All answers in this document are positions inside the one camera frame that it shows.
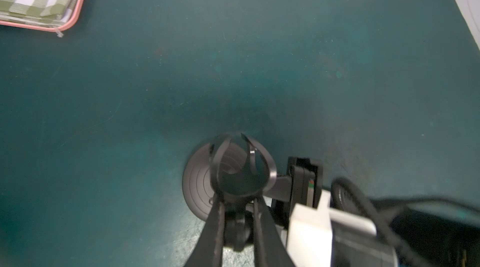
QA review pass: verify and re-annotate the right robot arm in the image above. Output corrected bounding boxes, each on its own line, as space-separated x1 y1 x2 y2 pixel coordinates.
266 157 480 266

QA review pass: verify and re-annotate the black corrugated cable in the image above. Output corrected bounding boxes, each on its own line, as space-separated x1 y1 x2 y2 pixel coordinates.
329 177 480 267

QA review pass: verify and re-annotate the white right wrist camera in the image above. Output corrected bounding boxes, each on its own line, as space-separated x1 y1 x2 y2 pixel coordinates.
286 190 400 266

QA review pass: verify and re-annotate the black microphone stand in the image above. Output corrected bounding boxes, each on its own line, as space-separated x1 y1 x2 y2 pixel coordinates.
182 133 292 251

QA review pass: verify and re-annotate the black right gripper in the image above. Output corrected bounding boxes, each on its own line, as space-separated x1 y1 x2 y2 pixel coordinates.
184 156 323 267

